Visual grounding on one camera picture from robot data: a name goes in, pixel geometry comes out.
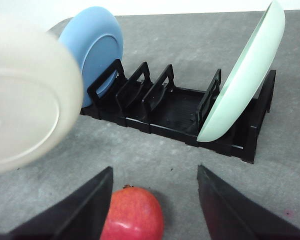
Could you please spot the red pomegranate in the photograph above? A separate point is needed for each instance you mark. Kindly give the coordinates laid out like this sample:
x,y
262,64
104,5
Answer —
x,y
134,214

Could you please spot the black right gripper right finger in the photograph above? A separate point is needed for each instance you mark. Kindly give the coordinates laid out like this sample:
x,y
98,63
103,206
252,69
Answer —
x,y
230,215

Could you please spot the light green plate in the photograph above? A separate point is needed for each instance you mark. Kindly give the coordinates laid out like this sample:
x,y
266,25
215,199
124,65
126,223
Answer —
x,y
249,79

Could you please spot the black plastic dish rack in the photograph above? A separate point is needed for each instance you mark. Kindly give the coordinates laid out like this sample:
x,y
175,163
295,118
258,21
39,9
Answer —
x,y
163,109

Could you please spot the blue plate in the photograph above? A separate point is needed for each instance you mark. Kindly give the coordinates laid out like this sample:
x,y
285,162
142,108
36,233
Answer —
x,y
95,39

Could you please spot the white plate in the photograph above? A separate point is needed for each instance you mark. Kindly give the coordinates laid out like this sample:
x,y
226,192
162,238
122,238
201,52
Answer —
x,y
41,93

